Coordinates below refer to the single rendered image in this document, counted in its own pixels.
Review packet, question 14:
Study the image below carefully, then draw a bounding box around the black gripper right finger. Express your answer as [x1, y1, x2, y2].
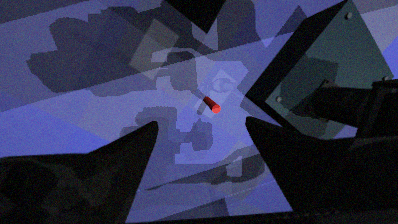
[245, 116, 398, 211]

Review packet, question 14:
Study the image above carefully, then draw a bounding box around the dark red peg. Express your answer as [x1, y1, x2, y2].
[203, 96, 221, 113]

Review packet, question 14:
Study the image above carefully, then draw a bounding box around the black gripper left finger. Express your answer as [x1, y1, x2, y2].
[0, 121, 159, 224]

